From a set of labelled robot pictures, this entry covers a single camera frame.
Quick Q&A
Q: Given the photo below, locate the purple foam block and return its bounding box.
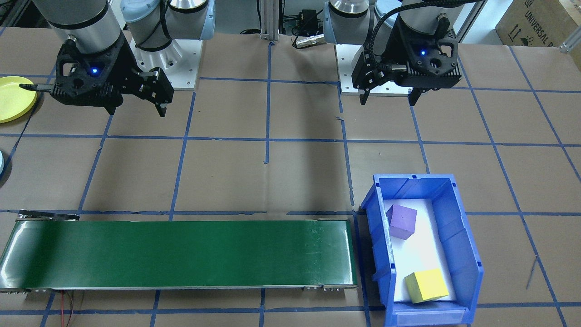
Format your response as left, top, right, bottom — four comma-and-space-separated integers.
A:
386, 204, 418, 240

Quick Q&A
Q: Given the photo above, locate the yellow foam block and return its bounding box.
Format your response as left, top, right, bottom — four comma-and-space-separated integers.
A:
404, 268, 450, 304

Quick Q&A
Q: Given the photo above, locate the yellow round plate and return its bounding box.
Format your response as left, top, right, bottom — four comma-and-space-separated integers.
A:
0, 76, 38, 124

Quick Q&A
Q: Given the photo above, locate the silver cylindrical connector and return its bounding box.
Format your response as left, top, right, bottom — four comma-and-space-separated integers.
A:
293, 34, 325, 49

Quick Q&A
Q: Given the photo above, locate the small black power adapter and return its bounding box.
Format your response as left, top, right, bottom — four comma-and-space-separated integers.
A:
299, 9, 319, 33

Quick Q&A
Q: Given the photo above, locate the brown cardboard box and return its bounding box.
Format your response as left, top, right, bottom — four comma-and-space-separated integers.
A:
495, 0, 581, 49

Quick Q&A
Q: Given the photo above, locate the short aluminium profile bar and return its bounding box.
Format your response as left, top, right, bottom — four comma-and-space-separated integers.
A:
560, 39, 581, 71

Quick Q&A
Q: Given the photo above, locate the blue plastic storage bin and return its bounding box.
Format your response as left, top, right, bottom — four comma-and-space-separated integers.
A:
361, 173, 484, 327

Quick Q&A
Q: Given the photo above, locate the green conveyor belt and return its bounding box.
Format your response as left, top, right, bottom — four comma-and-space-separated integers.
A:
0, 210, 359, 293

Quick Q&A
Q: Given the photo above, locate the white foam bin liner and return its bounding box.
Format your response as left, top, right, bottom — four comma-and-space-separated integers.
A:
380, 198, 458, 303

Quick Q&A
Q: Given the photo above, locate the white square base plate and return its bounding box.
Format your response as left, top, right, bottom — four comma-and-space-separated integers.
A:
129, 39, 203, 91
335, 43, 414, 96

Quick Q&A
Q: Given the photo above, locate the red and black conveyor wire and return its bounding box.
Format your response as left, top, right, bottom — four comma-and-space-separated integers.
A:
58, 291, 86, 327

